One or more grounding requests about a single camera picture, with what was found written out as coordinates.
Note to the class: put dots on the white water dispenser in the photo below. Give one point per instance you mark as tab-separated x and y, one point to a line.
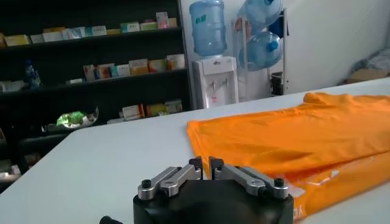
214	82

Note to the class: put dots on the tilted blue water jug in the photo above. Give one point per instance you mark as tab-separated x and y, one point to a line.
262	12
260	51

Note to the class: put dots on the black shelving unit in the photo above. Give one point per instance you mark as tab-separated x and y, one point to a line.
61	51

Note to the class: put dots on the bowl with green packets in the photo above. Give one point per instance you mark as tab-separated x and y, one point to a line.
73	120

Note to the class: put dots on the blue plastic bottle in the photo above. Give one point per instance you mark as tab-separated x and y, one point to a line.
33	76

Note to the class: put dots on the tall pink medicine box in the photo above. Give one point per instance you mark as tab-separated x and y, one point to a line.
162	20

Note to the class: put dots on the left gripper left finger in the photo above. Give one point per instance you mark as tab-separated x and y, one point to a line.
179	178

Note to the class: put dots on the green white medicine box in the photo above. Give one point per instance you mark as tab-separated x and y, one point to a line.
148	26

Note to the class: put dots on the white metal jug rack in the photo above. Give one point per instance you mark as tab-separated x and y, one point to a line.
284	61

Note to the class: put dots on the yellow orange medicine box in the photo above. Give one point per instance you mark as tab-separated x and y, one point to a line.
138	67

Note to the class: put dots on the white red medicine box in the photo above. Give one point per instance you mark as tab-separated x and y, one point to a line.
131	112

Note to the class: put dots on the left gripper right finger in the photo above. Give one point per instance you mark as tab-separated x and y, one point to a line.
240	175

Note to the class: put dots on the tan cardboard box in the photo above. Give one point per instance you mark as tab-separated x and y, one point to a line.
365	75

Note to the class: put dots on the orange t-shirt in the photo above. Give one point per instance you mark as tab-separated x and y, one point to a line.
289	137

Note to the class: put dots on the upright blue water jug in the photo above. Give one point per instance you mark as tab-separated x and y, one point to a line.
208	30

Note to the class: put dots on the grey blue clothes pile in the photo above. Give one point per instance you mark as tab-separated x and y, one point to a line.
374	62

